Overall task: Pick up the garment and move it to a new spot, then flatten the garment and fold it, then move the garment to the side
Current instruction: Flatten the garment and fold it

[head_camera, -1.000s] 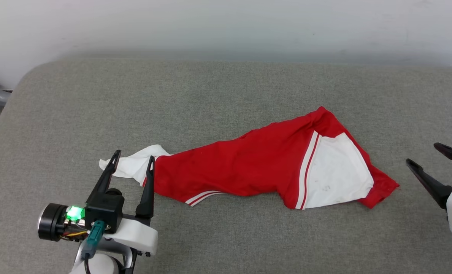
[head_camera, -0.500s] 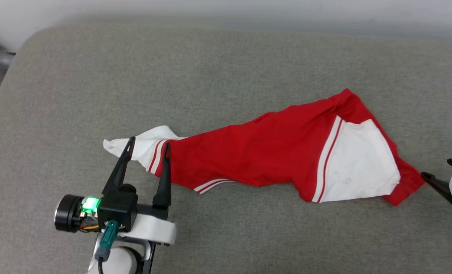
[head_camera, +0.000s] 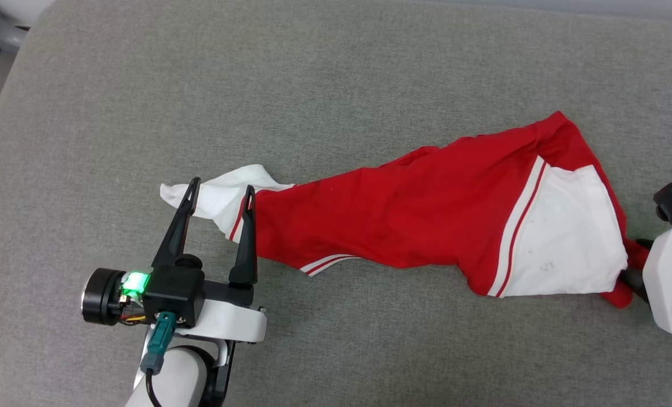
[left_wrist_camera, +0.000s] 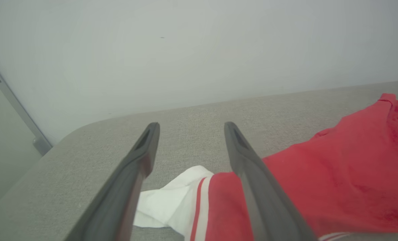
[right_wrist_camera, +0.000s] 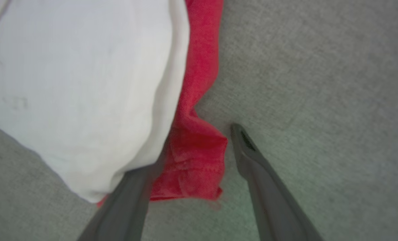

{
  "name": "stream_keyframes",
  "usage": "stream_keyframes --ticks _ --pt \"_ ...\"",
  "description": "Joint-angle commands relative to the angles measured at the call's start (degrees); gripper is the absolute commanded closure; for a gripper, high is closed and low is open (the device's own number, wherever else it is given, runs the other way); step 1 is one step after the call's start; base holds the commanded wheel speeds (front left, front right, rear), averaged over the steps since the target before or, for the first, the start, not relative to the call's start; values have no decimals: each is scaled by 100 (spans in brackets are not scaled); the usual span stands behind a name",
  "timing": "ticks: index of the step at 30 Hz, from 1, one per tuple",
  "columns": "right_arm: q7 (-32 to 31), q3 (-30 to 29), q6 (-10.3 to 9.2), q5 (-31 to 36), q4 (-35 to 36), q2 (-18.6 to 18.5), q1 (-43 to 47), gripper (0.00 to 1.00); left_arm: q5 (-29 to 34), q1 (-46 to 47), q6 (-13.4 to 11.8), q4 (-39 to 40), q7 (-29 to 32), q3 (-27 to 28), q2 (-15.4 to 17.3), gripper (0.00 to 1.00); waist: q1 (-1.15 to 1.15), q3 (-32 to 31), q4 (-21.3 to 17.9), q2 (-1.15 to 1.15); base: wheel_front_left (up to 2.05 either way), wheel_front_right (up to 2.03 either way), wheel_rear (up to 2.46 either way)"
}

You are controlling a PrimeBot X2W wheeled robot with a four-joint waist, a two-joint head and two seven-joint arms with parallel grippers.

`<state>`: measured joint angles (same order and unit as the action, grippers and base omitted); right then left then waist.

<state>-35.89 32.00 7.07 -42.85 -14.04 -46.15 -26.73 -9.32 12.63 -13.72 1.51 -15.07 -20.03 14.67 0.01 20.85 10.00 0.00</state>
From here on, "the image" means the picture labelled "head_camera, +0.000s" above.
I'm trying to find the black cable with teal plug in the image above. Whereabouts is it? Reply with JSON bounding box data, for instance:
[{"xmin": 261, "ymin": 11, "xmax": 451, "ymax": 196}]
[{"xmin": 140, "ymin": 311, "xmax": 177, "ymax": 407}]

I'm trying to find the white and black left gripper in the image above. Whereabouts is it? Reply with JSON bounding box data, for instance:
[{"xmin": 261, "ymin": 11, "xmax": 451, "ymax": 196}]
[{"xmin": 81, "ymin": 177, "xmax": 267, "ymax": 344}]

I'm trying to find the grey fabric sofa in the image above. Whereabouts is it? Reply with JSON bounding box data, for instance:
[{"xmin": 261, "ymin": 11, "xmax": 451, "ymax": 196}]
[{"xmin": 0, "ymin": 0, "xmax": 672, "ymax": 407}]

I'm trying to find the white round object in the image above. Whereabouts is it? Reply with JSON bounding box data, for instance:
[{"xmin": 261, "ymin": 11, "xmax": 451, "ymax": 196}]
[{"xmin": 0, "ymin": 0, "xmax": 57, "ymax": 27}]

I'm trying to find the red and white garment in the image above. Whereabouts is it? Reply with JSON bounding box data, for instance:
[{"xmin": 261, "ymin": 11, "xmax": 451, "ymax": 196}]
[{"xmin": 159, "ymin": 111, "xmax": 650, "ymax": 309}]

